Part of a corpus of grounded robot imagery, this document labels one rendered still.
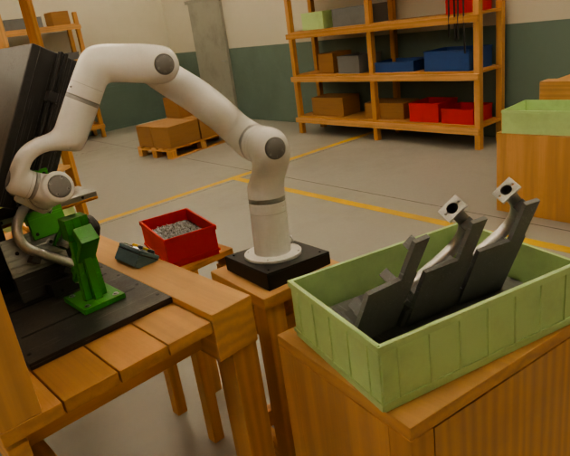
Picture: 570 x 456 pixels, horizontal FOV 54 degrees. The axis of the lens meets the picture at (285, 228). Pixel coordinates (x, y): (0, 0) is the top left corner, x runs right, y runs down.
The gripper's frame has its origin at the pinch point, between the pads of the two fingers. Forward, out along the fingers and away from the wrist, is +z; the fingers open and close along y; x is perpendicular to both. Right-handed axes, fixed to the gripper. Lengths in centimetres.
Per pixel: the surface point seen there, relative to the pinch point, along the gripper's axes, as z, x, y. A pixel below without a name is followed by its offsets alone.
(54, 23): 760, -509, -40
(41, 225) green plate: 3.0, 3.4, -7.2
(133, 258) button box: -2.8, 1.9, -37.2
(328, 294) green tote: -66, 4, -70
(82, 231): -25.9, 6.9, -11.9
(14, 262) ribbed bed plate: 5.7, 16.8, -5.2
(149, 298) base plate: -26.6, 16.8, -37.4
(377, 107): 270, -378, -366
